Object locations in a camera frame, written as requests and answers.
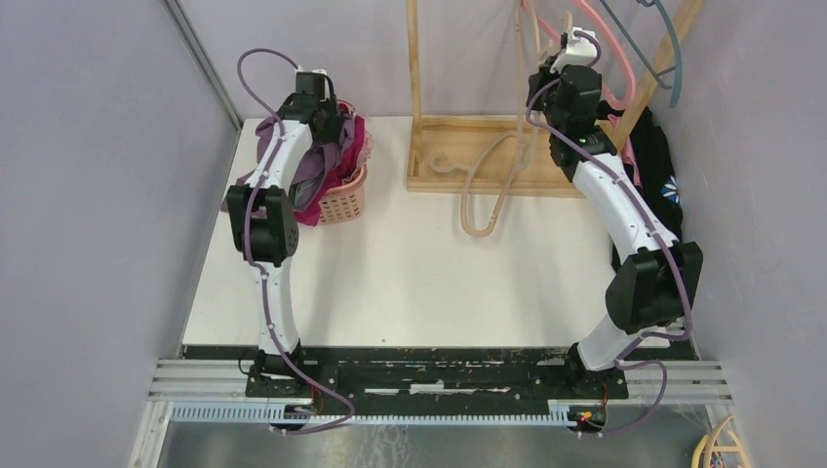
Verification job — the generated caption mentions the pink plastic hanger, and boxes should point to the pink plastic hanger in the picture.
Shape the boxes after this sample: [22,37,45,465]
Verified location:
[517,1,638,110]

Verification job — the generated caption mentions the purple pleated skirt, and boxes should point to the purple pleated skirt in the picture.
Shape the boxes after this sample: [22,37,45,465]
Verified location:
[219,112,357,215]

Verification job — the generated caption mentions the magenta skirt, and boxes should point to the magenta skirt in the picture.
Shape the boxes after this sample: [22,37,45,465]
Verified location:
[295,100,366,226]

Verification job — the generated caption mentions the beige wooden hanger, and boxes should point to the beige wooden hanger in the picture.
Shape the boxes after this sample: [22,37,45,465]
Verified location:
[426,131,519,238]
[509,1,555,176]

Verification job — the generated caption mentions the blue-grey plastic hanger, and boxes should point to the blue-grey plastic hanger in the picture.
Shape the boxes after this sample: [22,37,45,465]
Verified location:
[597,0,685,110]

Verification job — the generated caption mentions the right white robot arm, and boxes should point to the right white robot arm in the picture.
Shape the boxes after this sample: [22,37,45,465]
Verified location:
[526,58,703,398]

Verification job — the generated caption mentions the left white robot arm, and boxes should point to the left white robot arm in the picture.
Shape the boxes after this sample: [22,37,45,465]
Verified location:
[225,69,352,397]

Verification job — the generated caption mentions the wooden hanger on floor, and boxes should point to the wooden hanger on floor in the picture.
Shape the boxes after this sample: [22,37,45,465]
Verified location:
[689,415,753,468]

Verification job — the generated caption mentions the orange plastic basket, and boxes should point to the orange plastic basket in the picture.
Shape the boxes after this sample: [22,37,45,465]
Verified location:
[319,166,368,225]

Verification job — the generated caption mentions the black floral garment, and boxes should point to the black floral garment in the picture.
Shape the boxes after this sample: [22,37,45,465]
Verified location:
[619,107,684,240]

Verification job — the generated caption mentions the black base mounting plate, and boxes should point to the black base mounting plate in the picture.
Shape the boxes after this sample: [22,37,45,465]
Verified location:
[239,346,629,417]

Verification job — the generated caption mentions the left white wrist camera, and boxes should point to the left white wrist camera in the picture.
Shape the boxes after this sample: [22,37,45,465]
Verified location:
[295,65,329,77]

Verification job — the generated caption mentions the wooden clothes rack frame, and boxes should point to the wooden clothes rack frame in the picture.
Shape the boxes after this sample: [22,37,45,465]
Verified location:
[406,0,705,198]

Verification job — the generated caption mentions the grey slotted cable duct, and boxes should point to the grey slotted cable duct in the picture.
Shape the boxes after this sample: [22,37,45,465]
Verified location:
[169,403,606,428]

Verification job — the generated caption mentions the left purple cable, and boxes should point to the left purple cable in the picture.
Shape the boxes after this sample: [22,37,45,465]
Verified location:
[236,48,357,437]

